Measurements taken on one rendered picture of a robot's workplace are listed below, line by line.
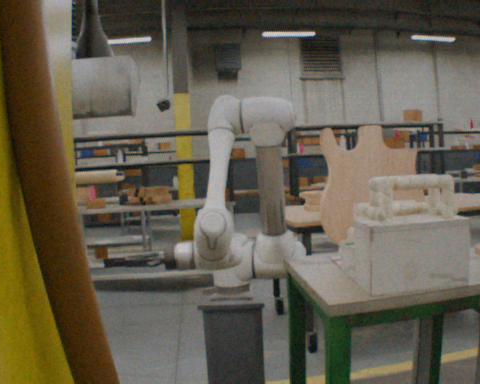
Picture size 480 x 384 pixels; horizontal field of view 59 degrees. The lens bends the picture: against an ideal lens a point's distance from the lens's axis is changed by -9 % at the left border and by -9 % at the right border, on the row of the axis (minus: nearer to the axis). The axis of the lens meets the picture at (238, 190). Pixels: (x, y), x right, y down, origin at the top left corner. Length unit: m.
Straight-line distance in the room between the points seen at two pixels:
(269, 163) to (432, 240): 0.81
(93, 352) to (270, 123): 1.50
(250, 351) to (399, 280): 0.99
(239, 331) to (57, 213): 1.76
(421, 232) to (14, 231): 1.02
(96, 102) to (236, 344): 1.24
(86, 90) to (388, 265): 0.82
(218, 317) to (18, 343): 1.74
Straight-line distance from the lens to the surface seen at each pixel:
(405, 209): 1.30
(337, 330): 1.12
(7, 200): 0.21
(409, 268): 1.15
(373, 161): 1.47
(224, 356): 2.00
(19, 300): 0.22
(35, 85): 0.21
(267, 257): 1.88
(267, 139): 1.71
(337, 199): 1.44
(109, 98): 1.08
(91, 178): 1.22
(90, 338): 0.24
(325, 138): 1.43
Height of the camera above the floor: 1.26
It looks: 3 degrees down
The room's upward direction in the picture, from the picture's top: 3 degrees counter-clockwise
